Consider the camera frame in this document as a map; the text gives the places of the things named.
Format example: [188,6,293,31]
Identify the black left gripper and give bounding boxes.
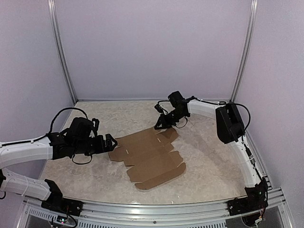
[74,133,117,156]

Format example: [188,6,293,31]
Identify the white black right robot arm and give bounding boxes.
[154,91,268,211]

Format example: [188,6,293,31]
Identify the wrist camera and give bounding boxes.
[154,104,168,114]
[92,118,100,137]

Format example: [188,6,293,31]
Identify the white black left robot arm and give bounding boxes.
[0,117,118,211]

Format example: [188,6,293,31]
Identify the aluminium corner post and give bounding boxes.
[230,0,258,102]
[47,0,78,105]

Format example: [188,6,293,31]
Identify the left aluminium corner post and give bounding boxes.
[47,0,78,105]

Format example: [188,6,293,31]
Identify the right aluminium corner post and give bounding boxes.
[230,0,258,102]

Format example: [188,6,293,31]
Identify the aluminium front frame rail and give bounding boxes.
[16,188,294,228]

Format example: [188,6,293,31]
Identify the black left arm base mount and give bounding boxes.
[41,198,84,217]

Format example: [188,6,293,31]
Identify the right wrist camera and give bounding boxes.
[154,104,168,114]

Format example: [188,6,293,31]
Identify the brown cardboard box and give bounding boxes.
[108,127,186,190]

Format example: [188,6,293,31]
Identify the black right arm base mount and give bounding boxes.
[227,196,268,216]

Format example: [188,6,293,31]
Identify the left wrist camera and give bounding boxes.
[92,118,100,137]

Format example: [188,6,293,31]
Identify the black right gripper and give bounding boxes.
[154,108,186,129]

